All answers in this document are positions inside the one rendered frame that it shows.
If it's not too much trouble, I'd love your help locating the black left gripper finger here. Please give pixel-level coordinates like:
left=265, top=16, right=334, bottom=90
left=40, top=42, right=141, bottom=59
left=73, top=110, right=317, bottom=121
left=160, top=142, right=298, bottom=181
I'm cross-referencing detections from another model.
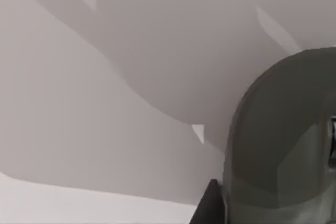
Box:
left=189, top=178, right=228, bottom=224

